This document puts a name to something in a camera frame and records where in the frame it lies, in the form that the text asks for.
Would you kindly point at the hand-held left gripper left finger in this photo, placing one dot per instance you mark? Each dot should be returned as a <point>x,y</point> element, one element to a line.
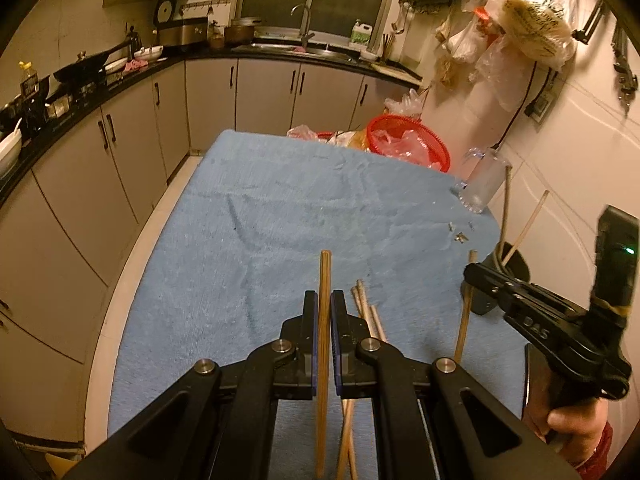
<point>314,360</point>

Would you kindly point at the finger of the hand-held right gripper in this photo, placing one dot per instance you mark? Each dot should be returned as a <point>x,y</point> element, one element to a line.
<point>482,275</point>

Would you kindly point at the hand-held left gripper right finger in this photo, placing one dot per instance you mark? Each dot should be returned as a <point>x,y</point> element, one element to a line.
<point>336,360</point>

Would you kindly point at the black chopstick holder cup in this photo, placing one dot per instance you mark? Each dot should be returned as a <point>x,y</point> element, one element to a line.
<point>520,265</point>

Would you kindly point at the person's right hand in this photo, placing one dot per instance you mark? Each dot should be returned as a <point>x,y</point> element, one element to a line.
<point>577,430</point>

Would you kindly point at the small metal parts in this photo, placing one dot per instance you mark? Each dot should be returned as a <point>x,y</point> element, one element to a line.
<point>460,234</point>

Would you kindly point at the clear glass pitcher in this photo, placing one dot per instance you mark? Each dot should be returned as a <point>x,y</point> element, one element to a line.
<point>482,180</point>

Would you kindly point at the red plastic basket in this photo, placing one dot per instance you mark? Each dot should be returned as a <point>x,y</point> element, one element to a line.
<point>435,147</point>

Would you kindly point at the blue towel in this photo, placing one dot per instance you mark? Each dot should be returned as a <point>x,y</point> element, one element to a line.
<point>260,220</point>

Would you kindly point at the clear crumpled plastic bag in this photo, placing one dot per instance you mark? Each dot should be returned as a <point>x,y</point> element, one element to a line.
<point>405,145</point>

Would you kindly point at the yellow bag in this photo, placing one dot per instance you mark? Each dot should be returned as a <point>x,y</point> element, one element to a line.
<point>359,141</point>

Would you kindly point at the clear hanging plastic bag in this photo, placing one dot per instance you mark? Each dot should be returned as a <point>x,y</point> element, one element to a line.
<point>500,75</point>

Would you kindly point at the wooden cutting board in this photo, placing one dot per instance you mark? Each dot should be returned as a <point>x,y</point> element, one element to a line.
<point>395,69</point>

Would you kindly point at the pink plastic bag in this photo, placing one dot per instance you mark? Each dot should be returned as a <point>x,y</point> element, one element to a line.
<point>301,132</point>

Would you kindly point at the white hanging plastic bag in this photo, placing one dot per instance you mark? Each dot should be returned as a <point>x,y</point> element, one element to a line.
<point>462,40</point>

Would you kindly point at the dark utensil holder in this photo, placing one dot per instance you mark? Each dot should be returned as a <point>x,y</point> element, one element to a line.
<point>387,46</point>

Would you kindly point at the hanging bag of noodles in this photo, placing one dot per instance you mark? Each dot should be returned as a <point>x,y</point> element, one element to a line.
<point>540,20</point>

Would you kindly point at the green label detergent bottle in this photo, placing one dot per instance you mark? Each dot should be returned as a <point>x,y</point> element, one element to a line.
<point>361,35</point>

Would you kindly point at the grey lower kitchen cabinets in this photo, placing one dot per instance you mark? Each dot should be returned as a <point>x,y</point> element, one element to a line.
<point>210,100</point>

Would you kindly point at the steel kitchen sink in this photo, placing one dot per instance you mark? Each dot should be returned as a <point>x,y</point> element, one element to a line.
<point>300,49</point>

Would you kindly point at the chrome sink faucet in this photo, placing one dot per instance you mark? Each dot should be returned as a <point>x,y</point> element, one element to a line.
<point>302,22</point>

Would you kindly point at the copper cooking pot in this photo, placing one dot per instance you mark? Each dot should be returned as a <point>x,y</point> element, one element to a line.
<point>242,31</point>

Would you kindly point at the pink cloth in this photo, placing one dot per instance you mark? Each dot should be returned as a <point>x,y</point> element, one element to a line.
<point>136,65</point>

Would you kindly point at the small white bowl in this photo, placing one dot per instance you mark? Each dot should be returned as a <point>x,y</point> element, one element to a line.
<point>148,52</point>

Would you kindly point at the gas stove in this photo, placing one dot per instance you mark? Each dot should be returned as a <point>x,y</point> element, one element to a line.
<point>90,87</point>

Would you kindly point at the large white bowl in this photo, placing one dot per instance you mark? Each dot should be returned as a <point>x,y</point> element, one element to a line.
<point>9,152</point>

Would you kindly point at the black wok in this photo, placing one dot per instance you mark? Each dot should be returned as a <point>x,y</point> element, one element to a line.
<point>80,69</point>

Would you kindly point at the round kitchen scale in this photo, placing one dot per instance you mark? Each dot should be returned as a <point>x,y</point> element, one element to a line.
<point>165,11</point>

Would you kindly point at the yellow cap oil bottle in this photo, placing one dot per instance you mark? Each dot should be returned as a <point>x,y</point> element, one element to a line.
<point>29,80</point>

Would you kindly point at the wall power socket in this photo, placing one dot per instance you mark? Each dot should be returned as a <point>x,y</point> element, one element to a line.
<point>542,100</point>

